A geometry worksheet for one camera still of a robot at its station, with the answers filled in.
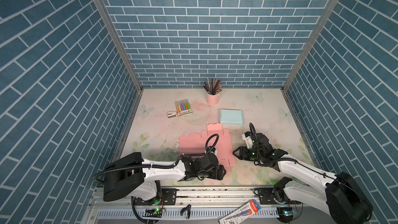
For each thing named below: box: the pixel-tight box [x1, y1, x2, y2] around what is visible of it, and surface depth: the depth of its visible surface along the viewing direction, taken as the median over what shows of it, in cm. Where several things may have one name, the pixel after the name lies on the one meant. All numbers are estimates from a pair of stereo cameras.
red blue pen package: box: [218, 199, 262, 224], surface depth 70 cm
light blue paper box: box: [219, 108, 244, 126], surface depth 101 cm
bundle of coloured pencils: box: [203, 77, 223, 95], surface depth 107 cm
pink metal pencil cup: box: [206, 91, 221, 106], surface depth 107 cm
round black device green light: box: [276, 206, 294, 223], surface depth 72 cm
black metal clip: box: [179, 204, 192, 219], surface depth 71 cm
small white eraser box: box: [166, 110, 177, 119], surface depth 105 cm
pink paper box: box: [178, 123, 237, 173], surface depth 94 cm
